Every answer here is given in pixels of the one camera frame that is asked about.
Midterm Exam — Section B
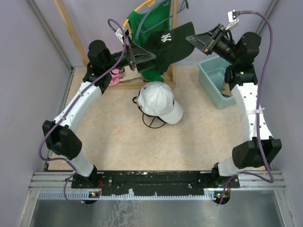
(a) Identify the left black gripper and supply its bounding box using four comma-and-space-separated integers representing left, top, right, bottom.
104, 35, 157, 72

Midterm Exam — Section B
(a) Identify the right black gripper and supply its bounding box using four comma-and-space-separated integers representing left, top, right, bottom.
185, 24, 238, 65

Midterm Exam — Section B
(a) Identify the black cap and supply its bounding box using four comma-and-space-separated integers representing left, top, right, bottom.
143, 22, 195, 73

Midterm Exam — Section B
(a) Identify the wooden clothes rack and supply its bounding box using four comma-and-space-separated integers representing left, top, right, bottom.
53, 0, 178, 90

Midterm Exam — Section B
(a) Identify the black wire hat stand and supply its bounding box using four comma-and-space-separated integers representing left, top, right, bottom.
132, 95, 167, 129

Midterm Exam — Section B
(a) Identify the white cap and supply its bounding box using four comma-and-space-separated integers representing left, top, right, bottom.
136, 81, 184, 124

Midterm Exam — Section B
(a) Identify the khaki cap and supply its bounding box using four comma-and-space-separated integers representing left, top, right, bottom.
221, 82, 232, 98

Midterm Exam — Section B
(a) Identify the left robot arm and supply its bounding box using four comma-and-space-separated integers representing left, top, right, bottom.
42, 37, 156, 188

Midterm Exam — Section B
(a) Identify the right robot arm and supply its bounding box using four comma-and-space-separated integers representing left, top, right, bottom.
186, 24, 282, 187

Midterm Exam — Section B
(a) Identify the beige folded cloth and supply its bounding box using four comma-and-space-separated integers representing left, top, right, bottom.
120, 68, 144, 83

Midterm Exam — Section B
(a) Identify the grey-blue clothes hanger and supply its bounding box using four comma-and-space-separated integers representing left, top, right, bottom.
128, 0, 189, 43

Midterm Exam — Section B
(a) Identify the pink folded cloth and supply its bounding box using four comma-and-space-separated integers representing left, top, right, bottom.
109, 68, 125, 87

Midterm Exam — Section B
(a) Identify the light blue plastic bin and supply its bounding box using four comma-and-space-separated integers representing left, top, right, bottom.
198, 56, 236, 110

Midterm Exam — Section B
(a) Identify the green tank top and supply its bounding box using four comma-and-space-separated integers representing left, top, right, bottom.
126, 1, 171, 82

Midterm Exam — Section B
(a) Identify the yellow clothes hanger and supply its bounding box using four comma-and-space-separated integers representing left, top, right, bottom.
123, 0, 156, 30

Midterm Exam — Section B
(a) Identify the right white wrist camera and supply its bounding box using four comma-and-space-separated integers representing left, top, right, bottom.
225, 9, 240, 30

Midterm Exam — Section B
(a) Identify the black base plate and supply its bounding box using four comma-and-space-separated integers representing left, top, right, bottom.
71, 171, 229, 196

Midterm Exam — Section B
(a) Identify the aluminium rail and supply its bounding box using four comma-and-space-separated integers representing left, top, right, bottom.
29, 171, 286, 201

